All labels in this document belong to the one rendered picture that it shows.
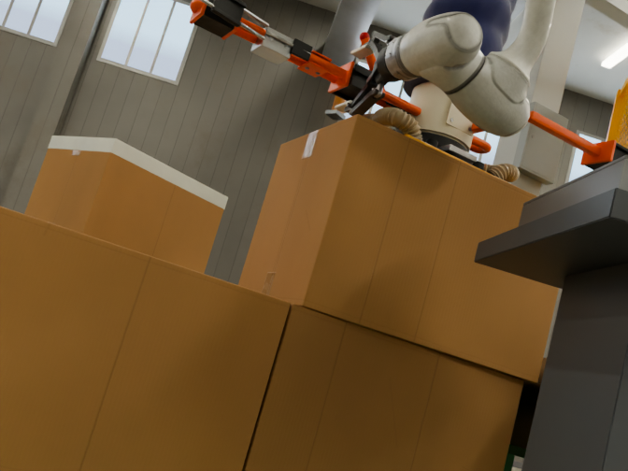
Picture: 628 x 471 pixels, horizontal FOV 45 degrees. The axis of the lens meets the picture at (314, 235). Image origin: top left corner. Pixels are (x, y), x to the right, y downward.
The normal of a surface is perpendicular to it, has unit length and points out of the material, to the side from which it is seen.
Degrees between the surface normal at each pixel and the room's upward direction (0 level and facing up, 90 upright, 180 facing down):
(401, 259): 90
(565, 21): 90
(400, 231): 90
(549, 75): 90
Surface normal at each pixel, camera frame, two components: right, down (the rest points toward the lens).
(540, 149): 0.45, -0.04
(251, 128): 0.13, -0.14
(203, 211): 0.77, 0.11
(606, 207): -0.95, -0.29
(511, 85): 0.33, 0.18
